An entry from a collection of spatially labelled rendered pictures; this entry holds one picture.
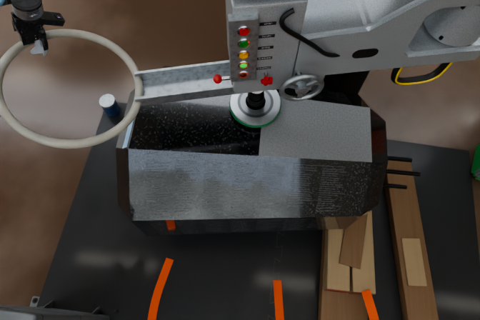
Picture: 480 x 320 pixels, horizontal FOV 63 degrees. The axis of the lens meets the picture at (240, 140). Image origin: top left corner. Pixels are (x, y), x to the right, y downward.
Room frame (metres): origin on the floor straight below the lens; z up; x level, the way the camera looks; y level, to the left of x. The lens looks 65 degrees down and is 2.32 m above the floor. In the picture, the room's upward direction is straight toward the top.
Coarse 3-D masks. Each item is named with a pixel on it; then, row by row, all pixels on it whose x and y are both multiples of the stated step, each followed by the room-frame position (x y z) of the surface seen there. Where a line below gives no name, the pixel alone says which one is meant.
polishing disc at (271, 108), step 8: (232, 96) 0.86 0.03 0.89; (240, 96) 0.86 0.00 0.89; (264, 96) 0.86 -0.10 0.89; (272, 96) 0.86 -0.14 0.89; (232, 104) 0.82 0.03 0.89; (240, 104) 0.82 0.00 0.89; (272, 104) 0.82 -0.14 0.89; (280, 104) 0.82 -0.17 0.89; (240, 112) 0.78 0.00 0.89; (248, 112) 0.78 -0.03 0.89; (256, 112) 0.78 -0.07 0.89; (264, 112) 0.78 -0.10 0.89; (272, 112) 0.78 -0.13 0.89; (240, 120) 0.75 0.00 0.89; (248, 120) 0.74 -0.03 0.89; (256, 120) 0.74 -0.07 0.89; (264, 120) 0.74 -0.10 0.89
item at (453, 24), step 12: (444, 12) 0.87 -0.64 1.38; (456, 12) 0.84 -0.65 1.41; (468, 12) 0.83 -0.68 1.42; (432, 24) 0.88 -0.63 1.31; (444, 24) 0.85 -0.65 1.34; (456, 24) 0.83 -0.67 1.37; (468, 24) 0.82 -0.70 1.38; (444, 36) 0.83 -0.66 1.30; (456, 36) 0.82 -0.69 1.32; (468, 36) 0.81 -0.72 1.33
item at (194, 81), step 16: (192, 64) 0.86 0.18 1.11; (208, 64) 0.86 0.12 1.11; (224, 64) 0.87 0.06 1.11; (144, 80) 0.83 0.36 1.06; (160, 80) 0.83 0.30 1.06; (176, 80) 0.82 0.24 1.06; (192, 80) 0.82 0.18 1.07; (208, 80) 0.82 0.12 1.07; (224, 80) 0.82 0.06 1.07; (304, 80) 0.79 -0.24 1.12; (144, 96) 0.73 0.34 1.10; (160, 96) 0.73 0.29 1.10; (176, 96) 0.74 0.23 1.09; (192, 96) 0.74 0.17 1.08; (208, 96) 0.75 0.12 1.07
